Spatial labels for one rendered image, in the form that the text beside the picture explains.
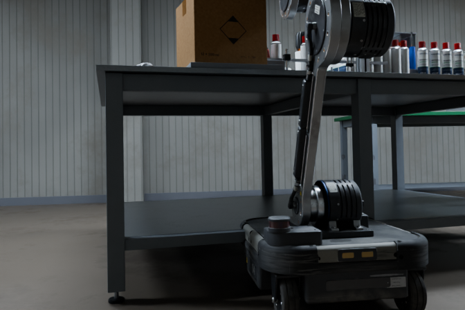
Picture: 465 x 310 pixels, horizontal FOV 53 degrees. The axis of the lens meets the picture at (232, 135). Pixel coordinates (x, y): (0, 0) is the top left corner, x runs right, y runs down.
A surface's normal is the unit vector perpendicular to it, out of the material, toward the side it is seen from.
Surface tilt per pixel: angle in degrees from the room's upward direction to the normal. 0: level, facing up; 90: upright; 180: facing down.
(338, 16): 94
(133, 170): 90
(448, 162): 90
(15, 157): 90
